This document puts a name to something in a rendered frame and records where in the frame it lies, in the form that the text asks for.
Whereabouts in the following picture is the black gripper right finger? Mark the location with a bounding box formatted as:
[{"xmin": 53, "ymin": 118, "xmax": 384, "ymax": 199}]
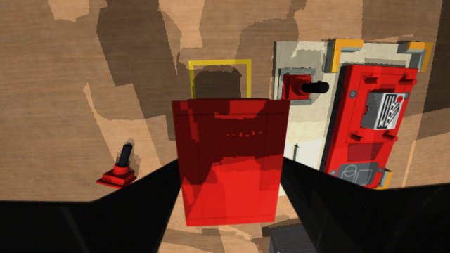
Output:
[{"xmin": 280, "ymin": 157, "xmax": 450, "ymax": 253}]

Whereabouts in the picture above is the yellow rectangular frame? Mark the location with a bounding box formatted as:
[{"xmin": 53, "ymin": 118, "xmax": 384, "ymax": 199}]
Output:
[{"xmin": 189, "ymin": 59, "xmax": 252, "ymax": 99}]

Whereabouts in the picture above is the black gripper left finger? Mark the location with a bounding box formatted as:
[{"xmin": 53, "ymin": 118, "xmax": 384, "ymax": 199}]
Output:
[{"xmin": 0, "ymin": 159, "xmax": 181, "ymax": 253}]

